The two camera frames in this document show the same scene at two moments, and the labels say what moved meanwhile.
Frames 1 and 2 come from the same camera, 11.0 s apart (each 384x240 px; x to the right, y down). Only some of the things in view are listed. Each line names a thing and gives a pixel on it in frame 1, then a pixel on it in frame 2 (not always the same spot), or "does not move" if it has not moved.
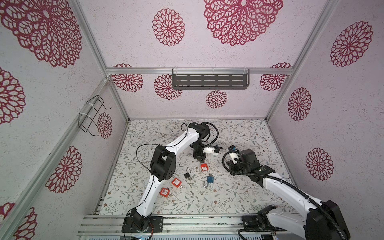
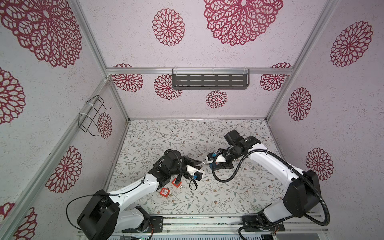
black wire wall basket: x=85 y=119 does not move
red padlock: x=165 y=192 does not move
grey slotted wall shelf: x=210 y=79 does not move
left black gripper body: x=198 y=147 → x=185 y=161
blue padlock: x=210 y=179 → x=210 y=164
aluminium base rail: x=111 y=224 does not move
